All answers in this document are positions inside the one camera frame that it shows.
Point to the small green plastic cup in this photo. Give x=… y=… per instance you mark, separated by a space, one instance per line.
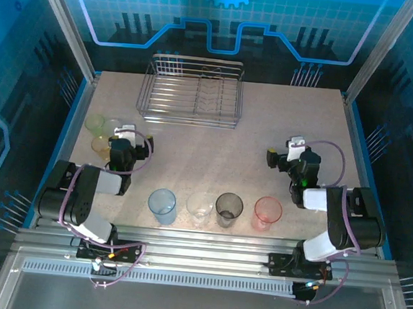
x=94 y=122

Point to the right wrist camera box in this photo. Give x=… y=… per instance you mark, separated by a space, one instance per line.
x=295 y=151

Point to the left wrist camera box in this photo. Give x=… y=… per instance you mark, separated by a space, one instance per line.
x=126 y=136

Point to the aluminium front rail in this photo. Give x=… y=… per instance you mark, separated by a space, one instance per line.
x=201 y=250

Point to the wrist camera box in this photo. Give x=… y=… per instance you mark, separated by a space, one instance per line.
x=126 y=136
x=295 y=151

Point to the tall blue plastic cup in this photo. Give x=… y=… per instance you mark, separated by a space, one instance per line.
x=162 y=208

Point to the aluminium frame post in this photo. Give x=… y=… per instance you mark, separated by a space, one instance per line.
x=382 y=47
x=64 y=22

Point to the tall pink plastic cup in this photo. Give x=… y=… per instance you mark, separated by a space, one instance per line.
x=267 y=214

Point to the aluminium side rail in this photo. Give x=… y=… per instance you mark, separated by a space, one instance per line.
x=356 y=138
x=71 y=139

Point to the small yellow plastic cup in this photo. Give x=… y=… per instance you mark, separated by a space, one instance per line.
x=100 y=147

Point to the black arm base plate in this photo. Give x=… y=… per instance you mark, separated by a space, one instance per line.
x=129 y=252
x=280 y=265

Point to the tall clear plastic cup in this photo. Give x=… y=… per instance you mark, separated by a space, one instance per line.
x=199 y=210

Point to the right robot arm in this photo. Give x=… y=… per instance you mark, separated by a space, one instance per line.
x=352 y=225

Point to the tall grey plastic cup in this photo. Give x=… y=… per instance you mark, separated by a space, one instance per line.
x=228 y=210

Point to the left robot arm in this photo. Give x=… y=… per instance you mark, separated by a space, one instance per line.
x=80 y=194

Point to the small frosted clear cup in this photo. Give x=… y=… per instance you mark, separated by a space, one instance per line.
x=109 y=127

